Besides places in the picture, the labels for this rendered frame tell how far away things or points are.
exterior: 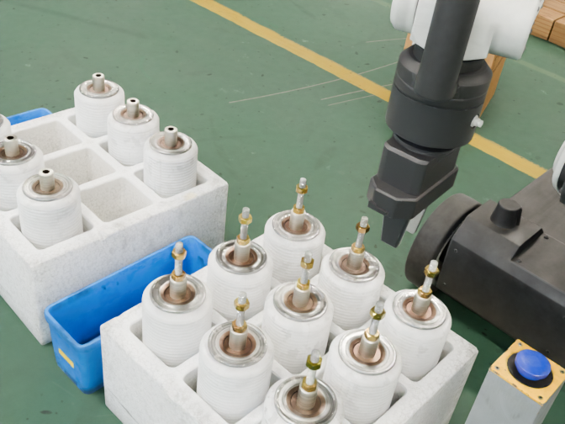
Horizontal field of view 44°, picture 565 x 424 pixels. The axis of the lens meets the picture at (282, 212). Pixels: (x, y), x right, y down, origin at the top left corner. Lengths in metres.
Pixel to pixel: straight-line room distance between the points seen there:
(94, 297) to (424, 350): 0.53
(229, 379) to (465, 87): 0.45
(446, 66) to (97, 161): 0.89
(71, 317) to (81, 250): 0.11
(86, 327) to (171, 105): 0.84
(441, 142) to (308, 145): 1.12
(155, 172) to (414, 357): 0.55
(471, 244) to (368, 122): 0.75
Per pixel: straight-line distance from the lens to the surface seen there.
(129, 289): 1.22
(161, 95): 1.93
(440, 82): 0.61
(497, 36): 0.63
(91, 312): 1.20
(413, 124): 0.66
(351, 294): 1.01
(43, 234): 1.15
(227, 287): 1.00
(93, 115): 1.40
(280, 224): 1.08
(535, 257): 1.27
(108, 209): 1.32
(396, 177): 0.70
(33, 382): 1.20
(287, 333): 0.94
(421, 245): 1.29
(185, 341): 0.96
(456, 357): 1.05
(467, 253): 1.26
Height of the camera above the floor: 0.92
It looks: 37 degrees down
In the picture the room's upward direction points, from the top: 8 degrees clockwise
